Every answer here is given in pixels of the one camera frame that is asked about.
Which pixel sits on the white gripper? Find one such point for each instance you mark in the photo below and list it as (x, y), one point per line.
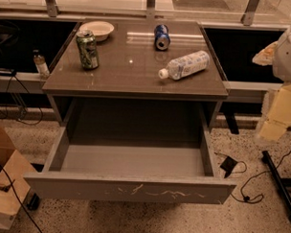
(288, 59)

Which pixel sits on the grey top drawer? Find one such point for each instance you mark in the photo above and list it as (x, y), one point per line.
(133, 150)

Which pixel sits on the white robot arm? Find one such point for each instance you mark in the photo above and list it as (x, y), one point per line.
(266, 55)

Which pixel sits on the grey drawer cabinet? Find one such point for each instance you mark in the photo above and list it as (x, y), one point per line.
(129, 66)

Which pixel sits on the black metal stand base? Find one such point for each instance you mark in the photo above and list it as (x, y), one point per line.
(283, 184)

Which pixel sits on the black power adapter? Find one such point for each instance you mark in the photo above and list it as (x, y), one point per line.
(228, 165)

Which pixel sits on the clear plastic water bottle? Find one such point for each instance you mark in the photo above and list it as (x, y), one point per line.
(184, 66)

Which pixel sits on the blue soda can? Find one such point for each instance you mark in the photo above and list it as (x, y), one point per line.
(162, 39)

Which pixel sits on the white paper bowl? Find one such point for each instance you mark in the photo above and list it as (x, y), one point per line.
(101, 30)

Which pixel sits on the green soda can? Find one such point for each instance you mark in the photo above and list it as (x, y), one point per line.
(87, 49)

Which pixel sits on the small glass bottle on ledge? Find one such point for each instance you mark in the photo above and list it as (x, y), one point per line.
(41, 65)

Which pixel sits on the black device on ledge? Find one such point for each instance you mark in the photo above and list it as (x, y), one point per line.
(7, 72)

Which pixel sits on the cardboard box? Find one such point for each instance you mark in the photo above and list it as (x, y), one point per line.
(13, 186)

